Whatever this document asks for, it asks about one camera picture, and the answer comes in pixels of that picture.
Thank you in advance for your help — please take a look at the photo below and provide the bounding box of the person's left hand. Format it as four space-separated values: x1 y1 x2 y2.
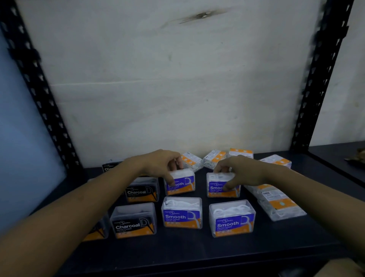
125 149 184 188

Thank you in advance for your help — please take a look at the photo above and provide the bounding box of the person's right hand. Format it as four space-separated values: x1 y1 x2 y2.
214 155 274 192

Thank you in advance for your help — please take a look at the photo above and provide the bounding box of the blue label dental floss box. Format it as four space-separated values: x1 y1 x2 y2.
208 199 257 238
206 172 241 199
161 196 203 230
164 168 196 196

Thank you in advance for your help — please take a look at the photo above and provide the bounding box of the pile of face-down floss boxes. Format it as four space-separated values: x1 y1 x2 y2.
102 148 308 222

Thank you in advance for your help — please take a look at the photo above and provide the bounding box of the person's right forearm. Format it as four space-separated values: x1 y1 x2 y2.
265 165 365 259

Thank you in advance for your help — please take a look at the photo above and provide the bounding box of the person's left forearm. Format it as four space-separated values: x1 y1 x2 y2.
0 159 140 277

